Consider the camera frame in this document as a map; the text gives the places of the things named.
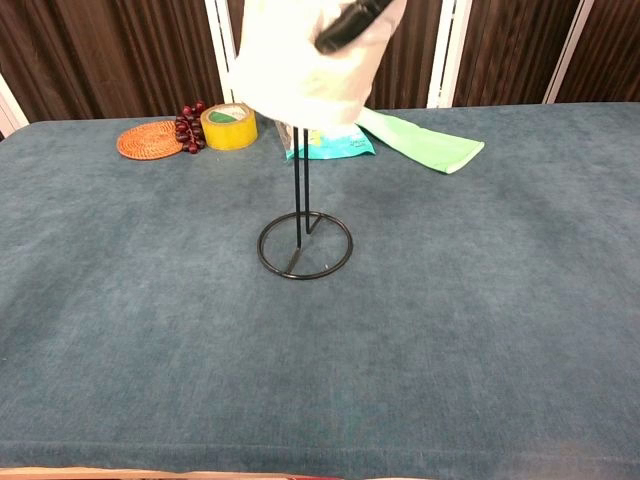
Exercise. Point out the teal plastic snack package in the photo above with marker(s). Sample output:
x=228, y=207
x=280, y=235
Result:
x=345, y=145

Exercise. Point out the dark red grape bunch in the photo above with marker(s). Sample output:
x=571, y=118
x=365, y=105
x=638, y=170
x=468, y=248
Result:
x=189, y=131

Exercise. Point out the blue table cloth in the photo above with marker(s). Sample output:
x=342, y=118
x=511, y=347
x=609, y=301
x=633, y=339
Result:
x=320, y=350

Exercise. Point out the round woven orange coaster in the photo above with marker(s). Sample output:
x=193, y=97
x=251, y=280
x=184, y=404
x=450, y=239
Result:
x=147, y=141

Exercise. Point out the yellow packing tape roll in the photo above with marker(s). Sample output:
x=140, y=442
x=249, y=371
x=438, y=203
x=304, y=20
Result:
x=230, y=132

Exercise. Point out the green rubber glove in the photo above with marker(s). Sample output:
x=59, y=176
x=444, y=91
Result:
x=425, y=142

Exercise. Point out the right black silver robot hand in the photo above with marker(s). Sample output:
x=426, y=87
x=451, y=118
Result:
x=350, y=25

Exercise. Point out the white paper towel roll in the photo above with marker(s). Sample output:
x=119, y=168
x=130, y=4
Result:
x=300, y=65

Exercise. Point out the white partition post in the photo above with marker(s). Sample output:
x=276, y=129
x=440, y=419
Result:
x=11, y=107
x=567, y=50
x=220, y=50
x=454, y=50

